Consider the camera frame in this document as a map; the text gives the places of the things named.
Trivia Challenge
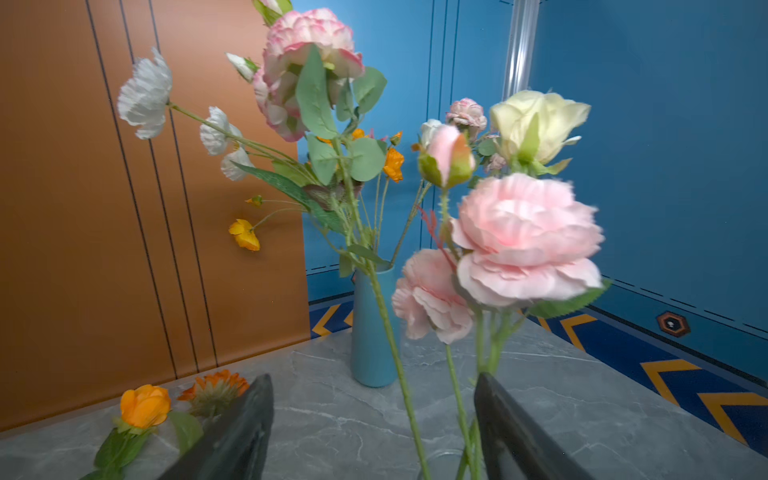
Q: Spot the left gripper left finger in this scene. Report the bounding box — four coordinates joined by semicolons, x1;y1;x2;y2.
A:
161;374;275;480

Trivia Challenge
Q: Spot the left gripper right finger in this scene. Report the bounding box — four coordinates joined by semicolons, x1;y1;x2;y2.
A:
474;372;592;480

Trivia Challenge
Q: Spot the teal cylindrical vase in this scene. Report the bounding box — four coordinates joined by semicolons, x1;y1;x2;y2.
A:
351;274;397;388

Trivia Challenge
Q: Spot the pink rose bud stem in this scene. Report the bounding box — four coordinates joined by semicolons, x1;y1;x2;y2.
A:
391;122;613;480

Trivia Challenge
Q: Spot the orange poppy flower stem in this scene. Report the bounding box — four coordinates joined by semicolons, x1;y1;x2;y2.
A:
222;129;405;269

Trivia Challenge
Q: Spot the cream flower stem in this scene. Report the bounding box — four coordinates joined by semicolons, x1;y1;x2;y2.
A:
490;90;591;177

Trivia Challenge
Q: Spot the white rose flower stem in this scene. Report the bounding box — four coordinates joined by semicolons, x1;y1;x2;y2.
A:
419;119;443;151

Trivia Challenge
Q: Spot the large pink peony stem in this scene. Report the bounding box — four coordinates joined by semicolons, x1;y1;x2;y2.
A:
252;1;430;479

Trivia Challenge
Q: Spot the clear glass cylinder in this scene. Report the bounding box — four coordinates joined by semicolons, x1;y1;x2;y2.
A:
427;449;472;480

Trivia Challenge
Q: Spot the pink rose flower stem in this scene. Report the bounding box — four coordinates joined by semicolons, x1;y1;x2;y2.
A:
446;98;508;177

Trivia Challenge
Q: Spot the orange gerbera flower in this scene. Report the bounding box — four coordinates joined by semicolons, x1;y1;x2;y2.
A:
177;369;249;418

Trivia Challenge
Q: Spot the orange ranunculus flower stem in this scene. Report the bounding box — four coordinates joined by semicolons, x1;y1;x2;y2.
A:
83;385;203;479

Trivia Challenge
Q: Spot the right aluminium corner post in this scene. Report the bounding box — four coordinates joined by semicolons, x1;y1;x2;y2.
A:
502;0;540;99

